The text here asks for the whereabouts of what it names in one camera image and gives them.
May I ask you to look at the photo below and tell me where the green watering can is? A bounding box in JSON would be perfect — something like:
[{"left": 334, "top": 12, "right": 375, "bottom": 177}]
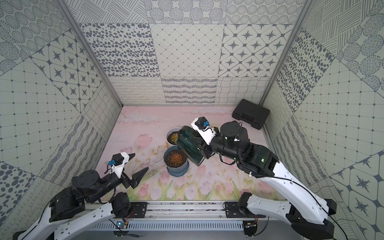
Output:
[{"left": 176, "top": 126, "right": 204, "bottom": 166}]

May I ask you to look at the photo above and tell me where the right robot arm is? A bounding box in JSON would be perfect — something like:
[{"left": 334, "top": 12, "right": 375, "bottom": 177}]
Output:
[{"left": 192, "top": 117, "right": 339, "bottom": 240}]

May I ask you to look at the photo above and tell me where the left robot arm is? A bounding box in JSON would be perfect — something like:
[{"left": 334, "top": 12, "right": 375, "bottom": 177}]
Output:
[{"left": 13, "top": 152, "right": 149, "bottom": 240}]

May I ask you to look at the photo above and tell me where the blue succulent pot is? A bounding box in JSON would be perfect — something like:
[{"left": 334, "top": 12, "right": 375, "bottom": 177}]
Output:
[{"left": 164, "top": 146, "right": 189, "bottom": 177}]

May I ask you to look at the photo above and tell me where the small white succulent pot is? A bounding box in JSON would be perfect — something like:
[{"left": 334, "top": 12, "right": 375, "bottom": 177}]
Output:
[{"left": 166, "top": 127, "right": 181, "bottom": 149}]

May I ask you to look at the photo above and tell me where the black plastic case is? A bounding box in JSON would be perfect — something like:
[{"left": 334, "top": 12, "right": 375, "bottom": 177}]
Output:
[{"left": 232, "top": 99, "right": 270, "bottom": 130}]

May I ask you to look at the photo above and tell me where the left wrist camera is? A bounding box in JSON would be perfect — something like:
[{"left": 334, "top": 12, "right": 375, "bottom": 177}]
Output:
[{"left": 108, "top": 152, "right": 125, "bottom": 179}]

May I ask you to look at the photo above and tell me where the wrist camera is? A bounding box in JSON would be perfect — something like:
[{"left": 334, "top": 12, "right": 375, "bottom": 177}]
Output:
[
  {"left": 191, "top": 117, "right": 217, "bottom": 145},
  {"left": 108, "top": 152, "right": 125, "bottom": 179}
]

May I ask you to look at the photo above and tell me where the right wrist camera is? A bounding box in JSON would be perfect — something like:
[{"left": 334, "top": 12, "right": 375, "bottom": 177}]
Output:
[{"left": 191, "top": 117, "right": 217, "bottom": 145}]

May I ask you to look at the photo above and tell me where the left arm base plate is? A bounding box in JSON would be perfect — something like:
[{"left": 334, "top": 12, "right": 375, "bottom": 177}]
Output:
[{"left": 122, "top": 202, "right": 149, "bottom": 219}]

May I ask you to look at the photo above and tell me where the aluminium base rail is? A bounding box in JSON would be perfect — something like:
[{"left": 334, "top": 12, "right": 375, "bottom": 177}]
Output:
[{"left": 68, "top": 199, "right": 301, "bottom": 222}]

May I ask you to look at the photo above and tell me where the white slotted cable duct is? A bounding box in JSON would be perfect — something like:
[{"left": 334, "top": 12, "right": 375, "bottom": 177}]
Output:
[{"left": 89, "top": 221, "right": 245, "bottom": 232}]

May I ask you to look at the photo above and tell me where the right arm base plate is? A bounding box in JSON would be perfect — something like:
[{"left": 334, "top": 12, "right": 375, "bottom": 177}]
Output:
[{"left": 223, "top": 202, "right": 266, "bottom": 219}]

